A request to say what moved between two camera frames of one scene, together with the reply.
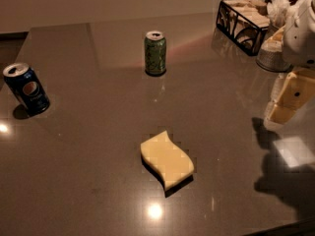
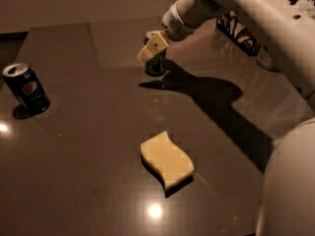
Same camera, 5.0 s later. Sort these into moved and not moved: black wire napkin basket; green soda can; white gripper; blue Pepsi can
Moved: white gripper
Not moved: blue Pepsi can; black wire napkin basket; green soda can
